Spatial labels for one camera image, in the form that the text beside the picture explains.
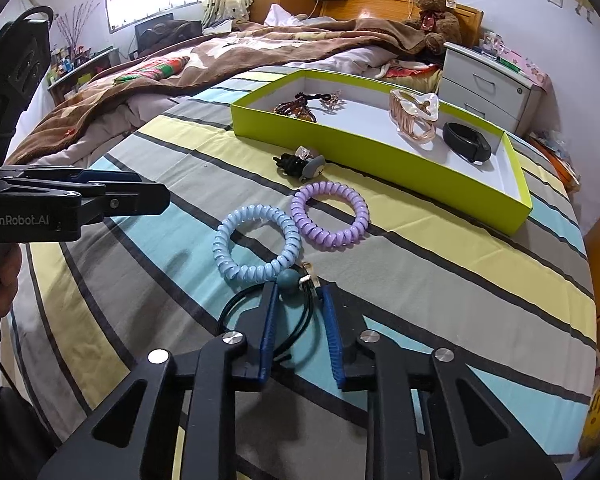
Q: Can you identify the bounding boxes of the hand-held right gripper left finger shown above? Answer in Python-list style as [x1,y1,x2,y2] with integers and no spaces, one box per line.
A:
[37,281,281,480]

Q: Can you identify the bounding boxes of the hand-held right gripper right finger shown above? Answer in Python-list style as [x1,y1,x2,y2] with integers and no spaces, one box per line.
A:
[319,284,563,480]

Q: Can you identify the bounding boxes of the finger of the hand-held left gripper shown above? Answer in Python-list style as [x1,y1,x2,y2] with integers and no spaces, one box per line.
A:
[0,181,171,226]
[17,165,142,186]

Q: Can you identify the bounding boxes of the black cord necklace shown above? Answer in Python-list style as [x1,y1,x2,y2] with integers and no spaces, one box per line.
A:
[215,261,327,367]

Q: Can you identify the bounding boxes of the dark brown bead bracelet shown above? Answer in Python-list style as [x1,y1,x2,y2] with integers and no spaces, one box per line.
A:
[272,91,318,123]

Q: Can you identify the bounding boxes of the lime green shallow box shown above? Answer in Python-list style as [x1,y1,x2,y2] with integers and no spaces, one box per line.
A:
[230,69,534,237]

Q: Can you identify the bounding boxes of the beige hair claw clip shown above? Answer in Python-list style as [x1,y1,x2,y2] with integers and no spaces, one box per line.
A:
[387,87,441,145]

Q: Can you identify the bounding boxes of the pink rhinestone hair clip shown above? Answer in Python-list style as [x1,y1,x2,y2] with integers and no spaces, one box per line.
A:
[320,89,347,113]

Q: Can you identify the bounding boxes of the black wristband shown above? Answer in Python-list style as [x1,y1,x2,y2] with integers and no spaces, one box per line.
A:
[442,121,493,164]

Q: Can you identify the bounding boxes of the person's left hand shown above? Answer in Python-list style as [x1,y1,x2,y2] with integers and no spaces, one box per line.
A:
[0,244,24,311]

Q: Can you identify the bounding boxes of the striped bed sheet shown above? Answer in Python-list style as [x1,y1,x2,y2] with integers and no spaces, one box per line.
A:
[7,67,598,480]

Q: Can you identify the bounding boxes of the cluttered desk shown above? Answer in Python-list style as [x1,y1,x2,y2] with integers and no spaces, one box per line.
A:
[47,45,121,88]

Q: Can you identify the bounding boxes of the red green knitted cloth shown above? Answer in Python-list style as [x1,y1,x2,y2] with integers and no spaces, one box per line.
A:
[114,56,191,84]

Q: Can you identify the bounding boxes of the dried branch bouquet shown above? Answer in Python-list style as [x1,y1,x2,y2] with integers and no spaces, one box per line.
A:
[57,2,101,51]

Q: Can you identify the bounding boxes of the brown fleece blanket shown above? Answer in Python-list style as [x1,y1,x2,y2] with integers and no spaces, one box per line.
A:
[5,19,426,166]

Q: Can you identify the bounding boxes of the window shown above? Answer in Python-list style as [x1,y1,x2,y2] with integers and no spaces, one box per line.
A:
[104,0,203,36]

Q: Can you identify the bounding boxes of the white pillow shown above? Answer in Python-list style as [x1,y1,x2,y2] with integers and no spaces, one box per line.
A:
[264,3,338,27]

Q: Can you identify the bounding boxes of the red patterned pillow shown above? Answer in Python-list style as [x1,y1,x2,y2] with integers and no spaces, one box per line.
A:
[380,57,443,81]

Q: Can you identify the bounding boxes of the yellow printed box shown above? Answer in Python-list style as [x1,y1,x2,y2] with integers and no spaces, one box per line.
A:
[580,375,600,458]

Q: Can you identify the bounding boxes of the pile of plastic bags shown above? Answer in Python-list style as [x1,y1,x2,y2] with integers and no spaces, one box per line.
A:
[527,130,581,193]

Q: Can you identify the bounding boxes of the grey nightstand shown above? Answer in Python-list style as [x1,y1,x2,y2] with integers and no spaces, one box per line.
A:
[437,41,548,136]

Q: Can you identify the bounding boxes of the pink floral box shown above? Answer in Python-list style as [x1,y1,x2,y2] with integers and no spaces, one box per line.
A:
[500,45,551,91]

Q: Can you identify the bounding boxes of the small jars on nightstand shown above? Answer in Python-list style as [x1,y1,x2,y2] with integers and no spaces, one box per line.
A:
[480,30,508,56]

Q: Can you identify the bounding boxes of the brown teddy bear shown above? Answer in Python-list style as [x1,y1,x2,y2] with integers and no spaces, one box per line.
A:
[400,0,463,56]

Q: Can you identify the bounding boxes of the light blue spiral hair tie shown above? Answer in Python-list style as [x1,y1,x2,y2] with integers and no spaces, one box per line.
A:
[212,204,303,285]

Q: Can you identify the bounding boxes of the purple spiral hair tie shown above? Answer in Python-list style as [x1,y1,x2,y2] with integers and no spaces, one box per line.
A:
[290,182,371,253]

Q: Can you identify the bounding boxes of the black hair tie with charms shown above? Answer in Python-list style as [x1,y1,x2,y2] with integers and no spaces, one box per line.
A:
[273,144,327,182]

